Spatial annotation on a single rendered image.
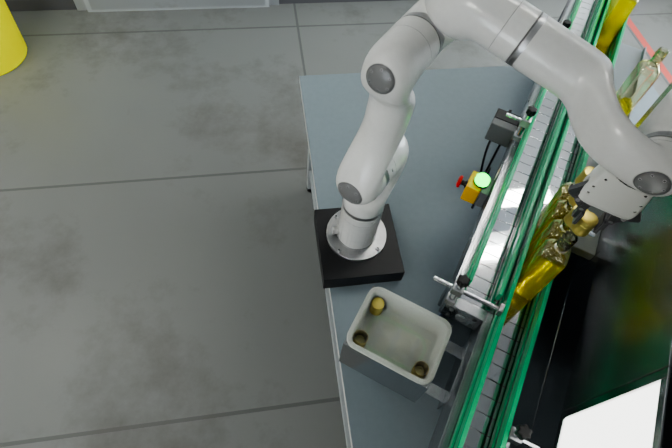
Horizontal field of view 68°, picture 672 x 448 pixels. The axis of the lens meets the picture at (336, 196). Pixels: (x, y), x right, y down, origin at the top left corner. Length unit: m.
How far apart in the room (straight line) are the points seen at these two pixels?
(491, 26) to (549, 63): 0.10
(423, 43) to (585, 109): 0.30
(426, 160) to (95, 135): 1.90
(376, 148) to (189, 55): 2.40
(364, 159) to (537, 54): 0.48
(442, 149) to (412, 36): 1.03
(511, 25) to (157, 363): 1.94
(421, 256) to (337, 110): 0.68
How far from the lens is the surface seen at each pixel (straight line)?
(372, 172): 1.15
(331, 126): 1.91
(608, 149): 0.81
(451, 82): 2.18
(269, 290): 2.36
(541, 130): 1.68
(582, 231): 1.09
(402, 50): 0.90
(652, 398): 0.89
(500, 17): 0.83
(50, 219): 2.80
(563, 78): 0.84
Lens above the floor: 2.17
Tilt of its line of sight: 56 degrees down
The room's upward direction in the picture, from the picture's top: 7 degrees clockwise
